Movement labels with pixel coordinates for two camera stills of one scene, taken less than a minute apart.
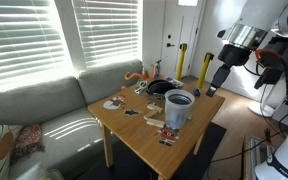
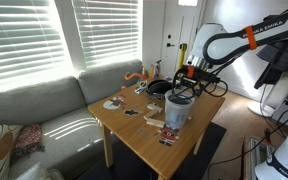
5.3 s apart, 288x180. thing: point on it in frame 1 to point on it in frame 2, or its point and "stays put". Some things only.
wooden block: [154, 122] stays put
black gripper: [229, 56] to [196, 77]
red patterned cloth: [28, 141] stays put
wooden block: [150, 114] stays put
